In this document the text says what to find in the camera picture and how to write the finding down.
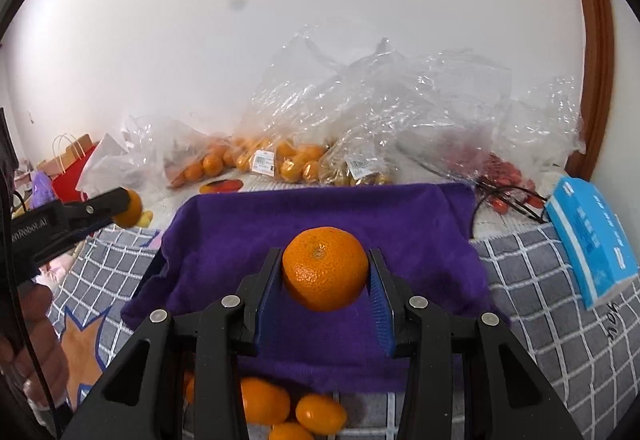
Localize small orange fruit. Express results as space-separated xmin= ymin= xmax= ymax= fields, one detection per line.
xmin=295 ymin=394 xmax=348 ymax=436

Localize large orange mandarin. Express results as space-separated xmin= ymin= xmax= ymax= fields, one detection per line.
xmin=282 ymin=226 xmax=369 ymax=312

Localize small orange kumquat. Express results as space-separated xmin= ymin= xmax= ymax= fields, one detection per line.
xmin=113 ymin=189 xmax=143 ymax=229

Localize person's left hand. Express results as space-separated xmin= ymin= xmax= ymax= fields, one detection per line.
xmin=1 ymin=284 xmax=70 ymax=408

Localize red paper shopping bag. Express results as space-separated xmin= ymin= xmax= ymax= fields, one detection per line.
xmin=52 ymin=134 xmax=96 ymax=203

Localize white plastic bag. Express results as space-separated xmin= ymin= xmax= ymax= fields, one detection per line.
xmin=76 ymin=134 xmax=145 ymax=197

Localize grey checkered blanket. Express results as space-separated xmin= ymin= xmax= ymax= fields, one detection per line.
xmin=49 ymin=224 xmax=639 ymax=439

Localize purple towel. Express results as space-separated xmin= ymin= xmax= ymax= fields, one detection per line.
xmin=122 ymin=183 xmax=492 ymax=392

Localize clear bag of oranges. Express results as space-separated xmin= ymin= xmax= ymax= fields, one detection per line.
xmin=124 ymin=116 xmax=330 ymax=190

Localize blue tissue pack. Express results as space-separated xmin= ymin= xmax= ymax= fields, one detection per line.
xmin=546 ymin=177 xmax=639 ymax=310

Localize black eyeglasses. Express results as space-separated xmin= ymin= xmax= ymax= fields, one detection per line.
xmin=469 ymin=179 xmax=550 ymax=238

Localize clear bag of tomatoes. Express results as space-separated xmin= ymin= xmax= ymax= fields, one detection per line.
xmin=439 ymin=74 xmax=586 ymax=216

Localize large clear plastic bag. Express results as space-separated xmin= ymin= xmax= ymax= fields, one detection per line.
xmin=235 ymin=20 xmax=512 ymax=186

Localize brown wooden door frame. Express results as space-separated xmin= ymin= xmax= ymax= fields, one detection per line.
xmin=566 ymin=0 xmax=615 ymax=181

